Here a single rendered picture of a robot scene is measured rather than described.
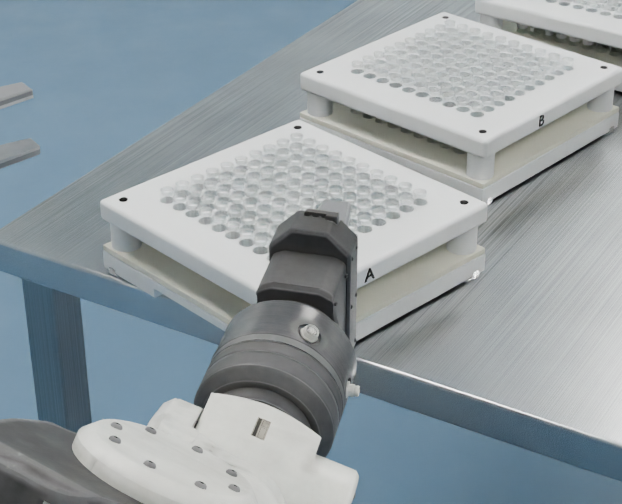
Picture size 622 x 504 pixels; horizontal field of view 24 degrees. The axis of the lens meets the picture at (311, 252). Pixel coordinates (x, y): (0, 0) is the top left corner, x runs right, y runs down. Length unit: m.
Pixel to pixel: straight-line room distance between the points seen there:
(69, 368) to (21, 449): 0.93
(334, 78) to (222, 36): 2.61
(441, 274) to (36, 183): 2.18
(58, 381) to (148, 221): 0.27
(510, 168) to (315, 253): 0.54
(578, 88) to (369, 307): 0.42
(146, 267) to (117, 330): 1.53
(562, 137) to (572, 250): 0.19
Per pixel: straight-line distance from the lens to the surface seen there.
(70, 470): 0.55
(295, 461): 0.82
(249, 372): 0.86
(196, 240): 1.23
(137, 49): 4.06
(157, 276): 1.27
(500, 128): 1.43
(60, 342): 1.45
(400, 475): 2.45
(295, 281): 0.92
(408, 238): 1.23
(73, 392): 1.49
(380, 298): 1.24
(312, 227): 0.94
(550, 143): 1.51
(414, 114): 1.45
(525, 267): 1.34
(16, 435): 0.56
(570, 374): 1.21
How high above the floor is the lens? 1.54
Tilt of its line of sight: 30 degrees down
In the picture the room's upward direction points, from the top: straight up
